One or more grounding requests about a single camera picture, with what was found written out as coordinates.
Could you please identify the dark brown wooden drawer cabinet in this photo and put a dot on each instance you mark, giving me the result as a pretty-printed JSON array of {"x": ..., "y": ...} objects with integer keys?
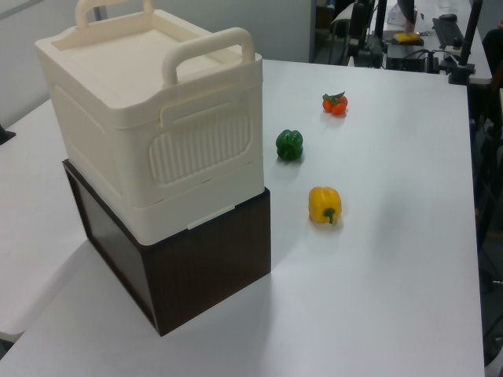
[{"x": 204, "y": 267}]

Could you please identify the cream plastic storage cabinet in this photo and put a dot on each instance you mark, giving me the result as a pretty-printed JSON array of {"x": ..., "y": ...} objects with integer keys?
[{"x": 118, "y": 78}]

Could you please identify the green bell pepper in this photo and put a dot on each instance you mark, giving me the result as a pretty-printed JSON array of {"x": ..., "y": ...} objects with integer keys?
[{"x": 289, "y": 144}]

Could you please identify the yellow bell pepper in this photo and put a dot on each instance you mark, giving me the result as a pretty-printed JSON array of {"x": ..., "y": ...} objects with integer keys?
[{"x": 323, "y": 204}]

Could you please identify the orange tangerine cluster with leaves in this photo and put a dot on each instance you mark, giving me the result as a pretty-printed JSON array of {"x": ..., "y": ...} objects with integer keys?
[{"x": 336, "y": 106}]

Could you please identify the black equipment box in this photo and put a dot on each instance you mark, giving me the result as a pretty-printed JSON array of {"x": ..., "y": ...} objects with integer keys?
[{"x": 410, "y": 59}]

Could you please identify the yellow block on black base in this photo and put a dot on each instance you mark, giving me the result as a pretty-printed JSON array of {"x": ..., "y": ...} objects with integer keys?
[{"x": 406, "y": 37}]

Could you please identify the black tripod legs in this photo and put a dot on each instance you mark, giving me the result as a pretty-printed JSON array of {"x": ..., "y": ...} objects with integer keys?
[{"x": 489, "y": 220}]

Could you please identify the black computer keyboard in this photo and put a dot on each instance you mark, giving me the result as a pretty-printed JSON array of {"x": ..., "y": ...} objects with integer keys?
[{"x": 447, "y": 33}]

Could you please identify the black computer mouse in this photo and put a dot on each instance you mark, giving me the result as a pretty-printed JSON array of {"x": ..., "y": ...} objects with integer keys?
[{"x": 448, "y": 17}]

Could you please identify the black camera pole with clamp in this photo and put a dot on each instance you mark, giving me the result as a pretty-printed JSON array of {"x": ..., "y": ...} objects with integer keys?
[{"x": 467, "y": 43}]

